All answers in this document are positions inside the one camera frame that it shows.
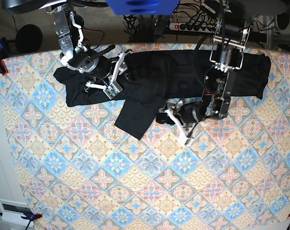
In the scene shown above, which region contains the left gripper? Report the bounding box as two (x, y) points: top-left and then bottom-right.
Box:
(156, 100), (205, 127)

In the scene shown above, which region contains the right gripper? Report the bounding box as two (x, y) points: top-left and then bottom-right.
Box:
(75, 49), (132, 80)

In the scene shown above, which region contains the black long-sleeve t-shirt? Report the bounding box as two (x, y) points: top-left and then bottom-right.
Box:
(53, 50), (271, 140)

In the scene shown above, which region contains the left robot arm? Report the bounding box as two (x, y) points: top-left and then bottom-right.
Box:
(156, 0), (290, 129)

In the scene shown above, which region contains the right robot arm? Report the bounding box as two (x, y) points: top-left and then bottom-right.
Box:
(2, 0), (134, 89)

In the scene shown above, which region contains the black round stool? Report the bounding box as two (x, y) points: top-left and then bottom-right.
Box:
(15, 24), (43, 54)

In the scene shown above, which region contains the white power strip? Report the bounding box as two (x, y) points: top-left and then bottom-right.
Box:
(168, 23), (215, 33)

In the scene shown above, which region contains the red black clamp left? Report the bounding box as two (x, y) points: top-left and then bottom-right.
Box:
(0, 55), (8, 76)

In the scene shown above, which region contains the patterned tablecloth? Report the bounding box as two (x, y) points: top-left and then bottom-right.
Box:
(0, 51), (290, 230)

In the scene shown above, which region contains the white round speaker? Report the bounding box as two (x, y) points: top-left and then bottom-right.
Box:
(276, 13), (290, 30)

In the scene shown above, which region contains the blue clamp bottom left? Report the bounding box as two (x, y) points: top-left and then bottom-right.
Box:
(0, 210), (42, 230)

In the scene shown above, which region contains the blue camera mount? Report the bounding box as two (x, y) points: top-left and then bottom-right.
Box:
(105, 0), (179, 15)

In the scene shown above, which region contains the white wall vent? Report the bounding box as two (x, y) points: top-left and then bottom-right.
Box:
(0, 199), (32, 226)

